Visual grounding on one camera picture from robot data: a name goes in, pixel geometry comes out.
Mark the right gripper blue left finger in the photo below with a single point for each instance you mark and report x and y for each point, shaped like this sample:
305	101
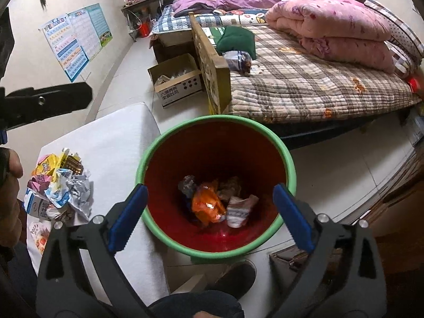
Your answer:
123	217

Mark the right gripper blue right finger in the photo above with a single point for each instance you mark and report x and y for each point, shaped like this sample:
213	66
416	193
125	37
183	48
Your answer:
298	217

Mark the grey paper ball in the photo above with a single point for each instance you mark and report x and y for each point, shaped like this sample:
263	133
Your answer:
80	192

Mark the white printed paper cup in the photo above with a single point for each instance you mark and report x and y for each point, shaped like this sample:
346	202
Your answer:
238	210

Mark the yellow small carton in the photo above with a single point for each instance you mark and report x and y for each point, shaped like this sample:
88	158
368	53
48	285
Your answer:
46	165

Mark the blue white snack bag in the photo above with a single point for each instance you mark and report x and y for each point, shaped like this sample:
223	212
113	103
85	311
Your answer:
58	192

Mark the purple foil bag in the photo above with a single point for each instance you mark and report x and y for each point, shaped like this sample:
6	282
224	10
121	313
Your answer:
39	183

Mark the orange snack wrapper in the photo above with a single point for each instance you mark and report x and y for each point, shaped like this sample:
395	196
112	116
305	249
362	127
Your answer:
206	204

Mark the pocky strawberry box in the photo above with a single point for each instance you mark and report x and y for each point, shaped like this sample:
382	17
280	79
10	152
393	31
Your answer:
39	232

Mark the white blue milk carton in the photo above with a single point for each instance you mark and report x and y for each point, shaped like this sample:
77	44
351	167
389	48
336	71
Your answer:
36	205

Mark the yellow bear box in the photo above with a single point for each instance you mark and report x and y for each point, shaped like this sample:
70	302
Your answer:
71	161

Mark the person left hand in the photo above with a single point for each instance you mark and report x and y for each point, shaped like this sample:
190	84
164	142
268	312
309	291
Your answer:
10	208

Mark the person right hand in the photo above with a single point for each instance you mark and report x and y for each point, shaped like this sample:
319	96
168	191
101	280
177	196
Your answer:
204	315

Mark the black shoe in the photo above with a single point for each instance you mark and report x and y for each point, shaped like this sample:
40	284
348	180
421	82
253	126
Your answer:
237	280

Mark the red bin with green rim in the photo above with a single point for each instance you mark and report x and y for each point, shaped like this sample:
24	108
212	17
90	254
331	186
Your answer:
243	156

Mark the plaid mattress cover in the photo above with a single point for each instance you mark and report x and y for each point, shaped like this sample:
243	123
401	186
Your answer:
288	85

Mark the red bucket under desk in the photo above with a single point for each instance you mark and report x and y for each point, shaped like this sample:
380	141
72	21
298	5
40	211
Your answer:
144	29

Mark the cardboard box on floor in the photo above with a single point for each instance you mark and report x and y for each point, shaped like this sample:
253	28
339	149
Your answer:
176	79

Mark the dark side desk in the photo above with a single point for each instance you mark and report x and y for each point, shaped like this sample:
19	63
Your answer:
138	11

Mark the blue checked bedsheet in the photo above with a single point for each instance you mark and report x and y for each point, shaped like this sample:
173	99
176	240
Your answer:
169	23

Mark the plastic bag on bed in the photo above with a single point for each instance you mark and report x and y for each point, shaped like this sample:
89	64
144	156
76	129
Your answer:
238	61

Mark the green cushion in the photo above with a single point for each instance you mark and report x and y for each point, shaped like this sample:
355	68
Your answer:
237	38

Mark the folded pink quilt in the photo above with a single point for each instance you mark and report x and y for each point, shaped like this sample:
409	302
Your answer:
336	30

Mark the striped pillow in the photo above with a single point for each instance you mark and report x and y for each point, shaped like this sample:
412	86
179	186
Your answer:
401	34

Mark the wall poster charts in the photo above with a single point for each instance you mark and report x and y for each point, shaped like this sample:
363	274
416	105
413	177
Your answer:
75	38

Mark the wooden bed rail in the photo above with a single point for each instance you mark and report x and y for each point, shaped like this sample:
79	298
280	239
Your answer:
214	70

